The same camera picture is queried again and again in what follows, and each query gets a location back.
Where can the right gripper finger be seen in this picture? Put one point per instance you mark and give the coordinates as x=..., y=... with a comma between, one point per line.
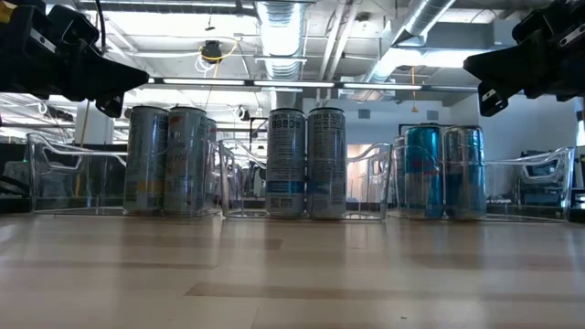
x=491, y=101
x=516, y=66

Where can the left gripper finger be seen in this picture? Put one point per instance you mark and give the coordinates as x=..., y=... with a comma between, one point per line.
x=111, y=105
x=105, y=77

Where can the black-top slim soda can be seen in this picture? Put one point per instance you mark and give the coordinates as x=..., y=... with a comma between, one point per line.
x=185, y=160
x=285, y=162
x=146, y=160
x=326, y=162

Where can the silver-top blue-tab soda can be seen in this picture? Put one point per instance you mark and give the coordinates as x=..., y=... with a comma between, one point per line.
x=464, y=171
x=425, y=169

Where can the yellow gripper tag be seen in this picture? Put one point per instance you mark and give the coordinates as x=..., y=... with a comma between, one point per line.
x=4, y=11

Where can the clear plastic bin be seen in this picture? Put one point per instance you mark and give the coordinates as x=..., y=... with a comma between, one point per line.
x=68, y=183
x=365, y=187
x=525, y=192

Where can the ceiling strip light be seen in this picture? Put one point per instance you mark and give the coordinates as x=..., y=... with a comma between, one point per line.
x=203, y=81
x=294, y=84
x=381, y=86

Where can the silver ceiling air duct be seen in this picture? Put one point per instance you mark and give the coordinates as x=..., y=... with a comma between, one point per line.
x=411, y=27
x=281, y=41

